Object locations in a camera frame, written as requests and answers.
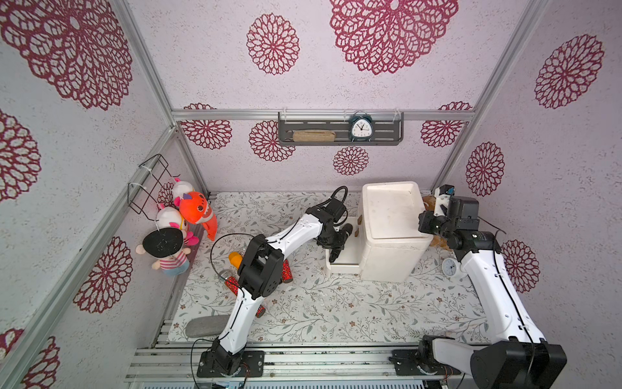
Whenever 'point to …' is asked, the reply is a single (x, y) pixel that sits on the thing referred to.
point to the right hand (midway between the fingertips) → (424, 211)
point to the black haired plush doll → (167, 245)
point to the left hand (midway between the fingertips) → (340, 247)
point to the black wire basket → (147, 186)
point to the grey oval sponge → (206, 326)
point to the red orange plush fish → (195, 208)
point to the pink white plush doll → (172, 216)
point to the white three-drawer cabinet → (385, 242)
